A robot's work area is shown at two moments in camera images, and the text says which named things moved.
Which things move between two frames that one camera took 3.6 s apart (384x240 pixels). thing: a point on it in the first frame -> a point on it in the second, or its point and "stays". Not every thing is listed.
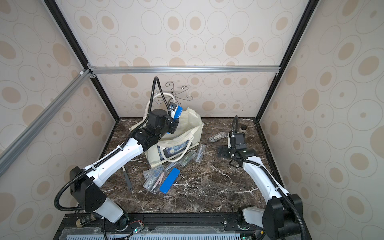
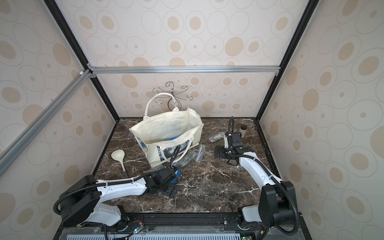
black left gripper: x=175 y=124 -> x=171 y=193
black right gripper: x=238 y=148 stays
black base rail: x=161 y=226 stays
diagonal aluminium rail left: x=81 y=77 stays
